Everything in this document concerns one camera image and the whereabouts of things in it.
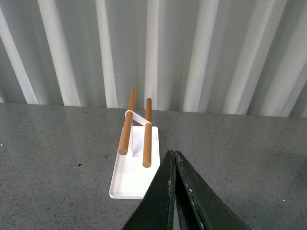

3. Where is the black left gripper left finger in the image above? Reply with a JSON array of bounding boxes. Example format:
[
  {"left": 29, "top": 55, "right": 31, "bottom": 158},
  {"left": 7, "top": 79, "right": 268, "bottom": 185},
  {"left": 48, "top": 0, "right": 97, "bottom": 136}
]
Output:
[{"left": 123, "top": 150, "right": 176, "bottom": 230}]

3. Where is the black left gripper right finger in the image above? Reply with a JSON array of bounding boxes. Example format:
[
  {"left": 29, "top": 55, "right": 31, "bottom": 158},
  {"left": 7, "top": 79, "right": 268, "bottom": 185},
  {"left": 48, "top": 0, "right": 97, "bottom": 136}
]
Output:
[{"left": 175, "top": 151, "right": 250, "bottom": 230}]

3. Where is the white towel rack with wooden bars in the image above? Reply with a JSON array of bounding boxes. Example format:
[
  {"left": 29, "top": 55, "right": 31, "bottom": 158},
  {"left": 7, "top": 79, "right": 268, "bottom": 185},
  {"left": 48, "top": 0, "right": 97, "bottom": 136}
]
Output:
[{"left": 109, "top": 88, "right": 160, "bottom": 199}]

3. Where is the white pleated curtain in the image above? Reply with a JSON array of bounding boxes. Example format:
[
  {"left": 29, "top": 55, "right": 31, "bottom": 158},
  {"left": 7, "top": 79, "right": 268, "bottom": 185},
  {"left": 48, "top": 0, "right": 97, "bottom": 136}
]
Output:
[{"left": 0, "top": 0, "right": 307, "bottom": 117}]

